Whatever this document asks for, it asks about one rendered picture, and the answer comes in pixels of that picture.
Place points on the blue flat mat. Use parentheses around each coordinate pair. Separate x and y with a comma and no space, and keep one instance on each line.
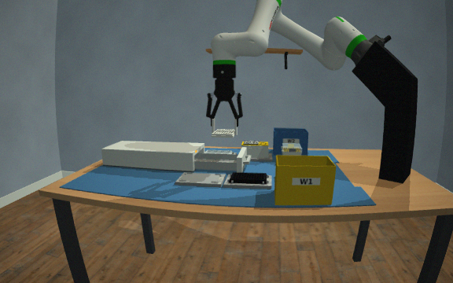
(157,185)

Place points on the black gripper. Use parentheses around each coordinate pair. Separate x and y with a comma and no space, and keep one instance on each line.
(224,91)

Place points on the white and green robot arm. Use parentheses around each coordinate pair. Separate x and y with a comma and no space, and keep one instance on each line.
(339,36)

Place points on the olive yellow open bin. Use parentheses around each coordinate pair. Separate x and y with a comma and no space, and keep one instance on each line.
(304,180)

